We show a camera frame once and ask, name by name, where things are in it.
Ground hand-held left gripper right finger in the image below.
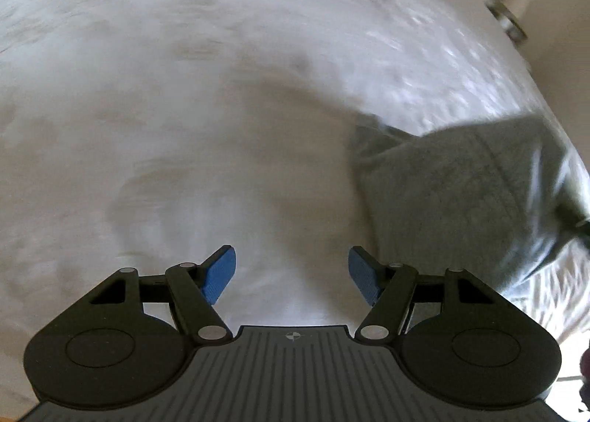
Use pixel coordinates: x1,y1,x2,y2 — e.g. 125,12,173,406
348,245,499,344

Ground white floral bedspread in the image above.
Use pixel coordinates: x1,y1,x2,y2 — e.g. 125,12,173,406
0,0,590,418

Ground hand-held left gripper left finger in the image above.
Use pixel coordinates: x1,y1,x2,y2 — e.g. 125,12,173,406
89,245,237,345

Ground grey-blue knit pants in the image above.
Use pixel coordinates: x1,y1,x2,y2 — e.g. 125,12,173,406
343,112,590,299

